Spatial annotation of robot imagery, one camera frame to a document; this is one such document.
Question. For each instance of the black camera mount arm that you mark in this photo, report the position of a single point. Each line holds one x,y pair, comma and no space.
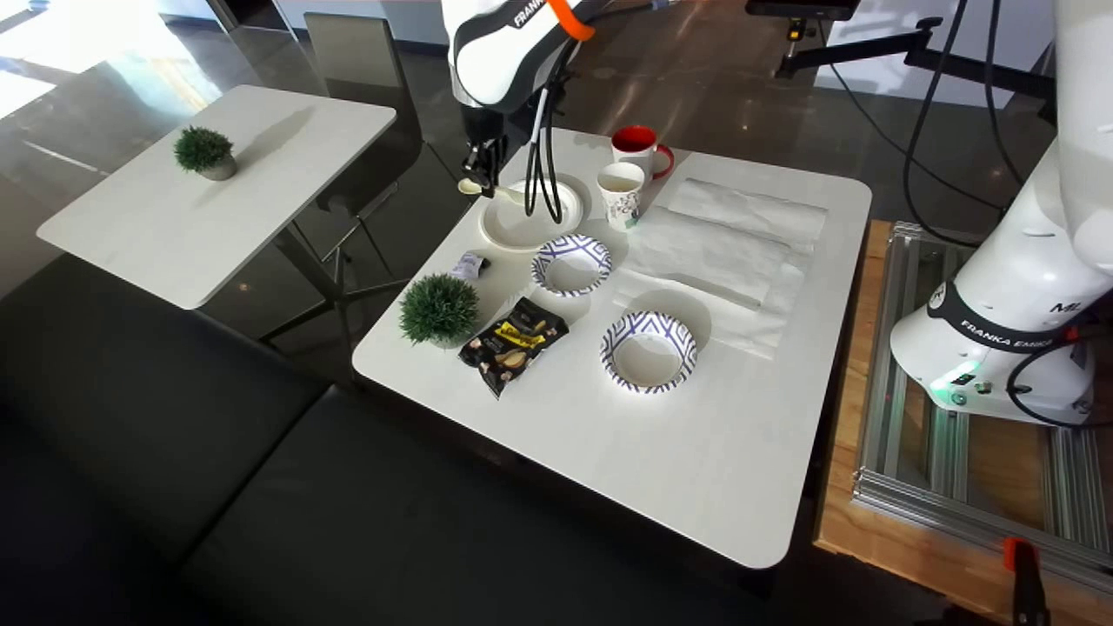
882,47

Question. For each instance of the black sofa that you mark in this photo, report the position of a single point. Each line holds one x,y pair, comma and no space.
230,497

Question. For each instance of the white folded cloth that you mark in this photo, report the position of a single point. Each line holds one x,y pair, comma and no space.
752,211

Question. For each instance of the folded white napkin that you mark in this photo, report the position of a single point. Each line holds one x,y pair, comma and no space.
707,291

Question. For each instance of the wooden base board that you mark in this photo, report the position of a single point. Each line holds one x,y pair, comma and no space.
857,510

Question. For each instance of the aluminium rail frame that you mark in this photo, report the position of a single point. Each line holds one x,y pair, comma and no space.
984,489

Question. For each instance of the white mug red inside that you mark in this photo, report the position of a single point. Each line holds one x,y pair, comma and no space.
640,147

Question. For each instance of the orange black clamp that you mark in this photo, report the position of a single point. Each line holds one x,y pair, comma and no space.
1023,573

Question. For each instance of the small green potted plant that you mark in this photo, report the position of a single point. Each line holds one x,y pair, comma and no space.
441,310
206,151

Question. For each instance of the black snack bag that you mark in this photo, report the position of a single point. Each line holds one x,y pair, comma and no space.
514,340

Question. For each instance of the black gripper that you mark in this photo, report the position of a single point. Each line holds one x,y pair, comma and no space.
489,127

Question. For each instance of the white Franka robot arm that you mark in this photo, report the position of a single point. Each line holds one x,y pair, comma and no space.
1019,291

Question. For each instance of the white round plate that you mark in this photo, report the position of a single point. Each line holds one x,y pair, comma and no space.
515,224

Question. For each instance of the blue patterned paper bowl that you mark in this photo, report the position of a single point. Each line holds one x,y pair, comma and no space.
648,352
570,264

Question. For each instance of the patterned paper cup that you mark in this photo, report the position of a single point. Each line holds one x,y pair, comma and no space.
620,187

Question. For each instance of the white side table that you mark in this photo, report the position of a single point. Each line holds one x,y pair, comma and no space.
219,195

